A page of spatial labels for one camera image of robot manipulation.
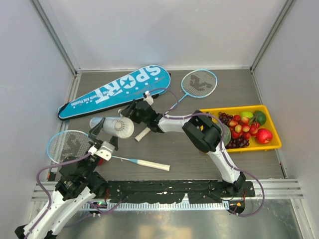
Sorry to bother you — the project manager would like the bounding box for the yellow-green fruit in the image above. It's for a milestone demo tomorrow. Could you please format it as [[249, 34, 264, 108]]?
[[240, 111, 254, 119]]

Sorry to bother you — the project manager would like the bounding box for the white shuttlecock tube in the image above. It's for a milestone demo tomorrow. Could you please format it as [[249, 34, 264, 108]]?
[[89, 117, 135, 138]]

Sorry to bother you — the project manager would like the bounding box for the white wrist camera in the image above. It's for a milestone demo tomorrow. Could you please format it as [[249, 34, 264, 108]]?
[[88, 141, 115, 161], [143, 91, 154, 106]]

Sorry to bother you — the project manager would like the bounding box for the blue racket far right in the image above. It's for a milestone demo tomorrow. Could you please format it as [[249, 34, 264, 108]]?
[[135, 69, 218, 142]]

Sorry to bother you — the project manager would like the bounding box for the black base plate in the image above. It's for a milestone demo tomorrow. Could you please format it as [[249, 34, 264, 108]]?
[[104, 180, 256, 204]]

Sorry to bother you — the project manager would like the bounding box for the green netted melon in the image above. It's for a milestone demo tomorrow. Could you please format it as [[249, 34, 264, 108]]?
[[216, 122, 231, 146]]

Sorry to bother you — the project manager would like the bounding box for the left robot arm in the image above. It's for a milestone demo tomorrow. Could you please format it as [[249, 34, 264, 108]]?
[[15, 118, 118, 239]]

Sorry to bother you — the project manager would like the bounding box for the yellow plastic tray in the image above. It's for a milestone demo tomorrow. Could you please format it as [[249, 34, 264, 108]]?
[[201, 105, 282, 152]]

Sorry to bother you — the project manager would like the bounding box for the red apple on table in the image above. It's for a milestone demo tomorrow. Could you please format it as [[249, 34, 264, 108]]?
[[98, 159, 104, 166]]

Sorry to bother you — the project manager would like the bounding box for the red cherry bunch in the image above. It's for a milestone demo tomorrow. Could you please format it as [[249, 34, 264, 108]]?
[[227, 115, 261, 140]]

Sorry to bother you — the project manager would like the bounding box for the blue sport racket bag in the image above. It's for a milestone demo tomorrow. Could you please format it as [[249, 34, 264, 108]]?
[[57, 65, 171, 120]]

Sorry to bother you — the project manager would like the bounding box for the green lime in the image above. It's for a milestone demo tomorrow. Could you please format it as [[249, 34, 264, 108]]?
[[253, 111, 267, 125]]

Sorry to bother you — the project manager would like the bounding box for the blue racket near left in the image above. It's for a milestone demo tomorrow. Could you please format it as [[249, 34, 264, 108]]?
[[46, 130, 170, 172]]

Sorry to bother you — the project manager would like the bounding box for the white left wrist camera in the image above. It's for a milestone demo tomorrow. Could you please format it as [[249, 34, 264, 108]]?
[[88, 141, 115, 161]]

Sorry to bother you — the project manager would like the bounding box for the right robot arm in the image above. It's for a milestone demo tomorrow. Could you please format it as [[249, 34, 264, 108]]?
[[119, 100, 246, 196]]

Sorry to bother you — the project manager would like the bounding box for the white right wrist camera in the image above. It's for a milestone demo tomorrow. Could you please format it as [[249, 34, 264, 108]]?
[[143, 91, 154, 106]]

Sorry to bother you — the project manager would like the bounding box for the blue racket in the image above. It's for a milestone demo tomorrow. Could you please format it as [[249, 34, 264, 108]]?
[[46, 130, 170, 172], [135, 69, 218, 142]]

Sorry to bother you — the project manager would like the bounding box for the red apple in tray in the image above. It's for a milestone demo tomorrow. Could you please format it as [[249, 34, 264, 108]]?
[[255, 128, 273, 144]]

